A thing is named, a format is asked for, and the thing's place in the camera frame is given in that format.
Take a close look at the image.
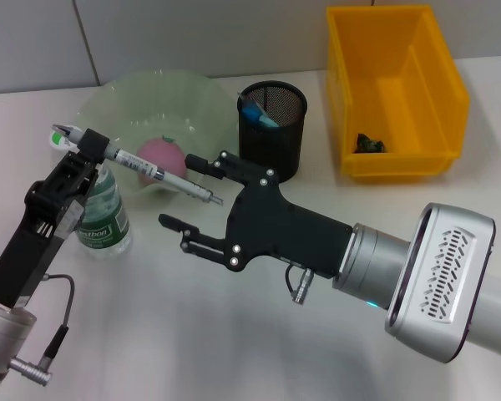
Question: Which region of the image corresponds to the clear green-label water bottle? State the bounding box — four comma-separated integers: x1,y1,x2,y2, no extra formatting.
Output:
49,127,133,261

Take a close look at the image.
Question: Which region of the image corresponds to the silver ballpoint pen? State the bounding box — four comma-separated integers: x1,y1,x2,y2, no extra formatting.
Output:
52,123,225,206

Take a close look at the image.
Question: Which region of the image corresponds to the right gripper cable with plug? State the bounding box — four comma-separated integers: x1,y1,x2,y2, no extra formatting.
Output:
284,261,315,305

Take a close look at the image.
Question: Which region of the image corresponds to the green wavy glass fruit bowl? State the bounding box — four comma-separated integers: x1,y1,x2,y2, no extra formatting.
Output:
75,69,241,201

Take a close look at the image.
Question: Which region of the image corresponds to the green plastic wrapper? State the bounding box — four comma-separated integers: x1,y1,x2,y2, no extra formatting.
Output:
354,133,387,154

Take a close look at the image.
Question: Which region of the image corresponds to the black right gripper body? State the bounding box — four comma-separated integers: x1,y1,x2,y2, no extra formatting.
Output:
224,170,355,280

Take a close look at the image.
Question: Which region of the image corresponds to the pink toy peach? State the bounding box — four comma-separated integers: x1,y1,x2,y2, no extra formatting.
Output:
136,136,188,189

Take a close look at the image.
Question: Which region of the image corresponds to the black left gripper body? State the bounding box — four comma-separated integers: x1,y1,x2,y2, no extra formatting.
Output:
0,180,88,310

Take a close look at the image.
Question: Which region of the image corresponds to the black mesh pen holder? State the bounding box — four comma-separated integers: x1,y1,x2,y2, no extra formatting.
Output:
236,80,308,184

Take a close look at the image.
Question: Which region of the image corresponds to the clear plastic ruler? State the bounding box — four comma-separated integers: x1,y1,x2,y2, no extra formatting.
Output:
236,89,272,122

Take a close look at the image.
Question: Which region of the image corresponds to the left gripper cable with plugs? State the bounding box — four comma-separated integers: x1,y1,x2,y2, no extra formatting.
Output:
8,273,76,376

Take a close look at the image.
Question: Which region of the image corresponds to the yellow plastic bin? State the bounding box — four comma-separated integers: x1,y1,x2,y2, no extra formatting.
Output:
326,4,471,185

